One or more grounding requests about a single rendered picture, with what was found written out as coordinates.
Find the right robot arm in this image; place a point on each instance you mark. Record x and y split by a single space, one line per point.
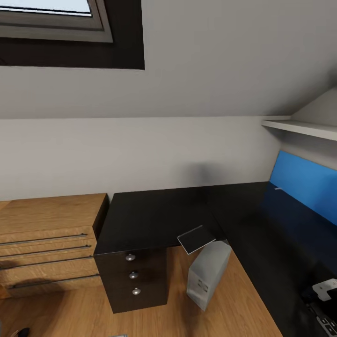
325 306

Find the notebook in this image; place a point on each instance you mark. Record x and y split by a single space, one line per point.
195 239

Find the swivel chair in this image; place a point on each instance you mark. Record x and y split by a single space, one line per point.
23 333

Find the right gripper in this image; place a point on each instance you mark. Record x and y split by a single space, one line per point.
322 309

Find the room divider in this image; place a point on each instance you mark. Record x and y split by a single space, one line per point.
312 184

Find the desk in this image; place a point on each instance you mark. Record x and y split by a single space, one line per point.
283 245

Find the keyboard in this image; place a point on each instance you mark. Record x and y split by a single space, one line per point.
329 326

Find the mouse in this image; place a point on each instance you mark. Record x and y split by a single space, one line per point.
309 293

